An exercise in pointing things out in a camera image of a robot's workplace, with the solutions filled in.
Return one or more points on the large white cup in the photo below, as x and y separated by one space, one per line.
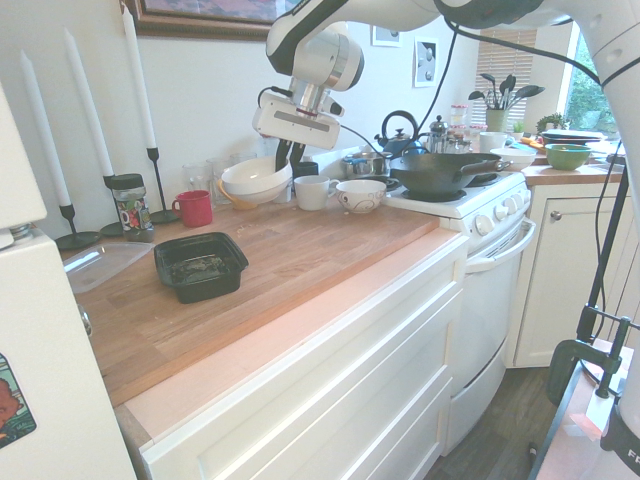
312 195

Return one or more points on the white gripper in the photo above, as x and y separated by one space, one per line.
295 125

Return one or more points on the white drawer cabinet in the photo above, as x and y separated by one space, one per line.
300 400

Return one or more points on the wide white bowl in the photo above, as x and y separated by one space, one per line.
512 159

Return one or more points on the small wall print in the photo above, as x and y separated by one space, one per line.
387 36

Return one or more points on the clear plastic lid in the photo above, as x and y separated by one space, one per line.
100 265

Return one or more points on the small jar red lid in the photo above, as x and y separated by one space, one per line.
460 115

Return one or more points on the red enamel mug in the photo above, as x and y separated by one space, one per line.
195 210

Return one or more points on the white mug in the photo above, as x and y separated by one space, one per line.
492 142

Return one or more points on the black bar clamp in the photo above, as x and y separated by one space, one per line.
620 340

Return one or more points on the clear drinking glass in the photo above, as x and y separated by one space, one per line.
195 175
243 157
218 172

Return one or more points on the white stove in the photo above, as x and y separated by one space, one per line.
485 310

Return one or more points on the arched picture fridge magnet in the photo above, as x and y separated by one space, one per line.
12 400

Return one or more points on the black camera stand pole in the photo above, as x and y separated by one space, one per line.
607 240

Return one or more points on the robot mounting table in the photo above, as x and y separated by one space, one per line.
575 440

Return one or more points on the pale utensil crock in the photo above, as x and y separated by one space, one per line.
497 121

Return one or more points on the white door cabinet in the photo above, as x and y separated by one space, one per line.
550 280

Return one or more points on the dark green C-clamp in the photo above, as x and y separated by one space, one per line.
562 370

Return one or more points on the round metal fridge magnet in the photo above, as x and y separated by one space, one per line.
86 320

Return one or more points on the plain white bowl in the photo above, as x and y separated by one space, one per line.
255 186

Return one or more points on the short white candle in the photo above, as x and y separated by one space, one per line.
47 135

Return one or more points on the black plastic food box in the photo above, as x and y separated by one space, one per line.
210 292

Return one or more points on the spice jar black lid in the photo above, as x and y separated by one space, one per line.
131 210

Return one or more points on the black cooking utensil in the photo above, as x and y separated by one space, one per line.
510 82
488 82
530 92
476 95

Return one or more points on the bamboo window blind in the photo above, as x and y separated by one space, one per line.
515 70

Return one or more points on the framed painting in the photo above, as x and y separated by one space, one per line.
200 27

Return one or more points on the tall wall print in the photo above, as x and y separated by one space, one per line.
426 62

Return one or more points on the black wok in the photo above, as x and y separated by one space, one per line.
430 177

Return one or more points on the glass french press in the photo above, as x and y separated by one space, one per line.
438 140

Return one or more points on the tall white candle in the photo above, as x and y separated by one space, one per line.
139 75

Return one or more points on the dark blue mug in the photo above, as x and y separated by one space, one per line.
307 169

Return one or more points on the green bowl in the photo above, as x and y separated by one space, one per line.
567 157

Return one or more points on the potted green plant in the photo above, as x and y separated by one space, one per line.
552 121

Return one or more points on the dark baking tray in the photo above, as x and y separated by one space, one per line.
570 135

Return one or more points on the white bowl swirl pattern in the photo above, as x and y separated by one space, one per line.
360 201

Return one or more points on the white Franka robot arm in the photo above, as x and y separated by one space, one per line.
320 55

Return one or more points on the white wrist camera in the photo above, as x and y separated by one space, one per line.
334 107

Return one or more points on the medium white candle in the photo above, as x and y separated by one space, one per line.
90 105

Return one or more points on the silver pot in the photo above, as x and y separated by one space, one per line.
370 165

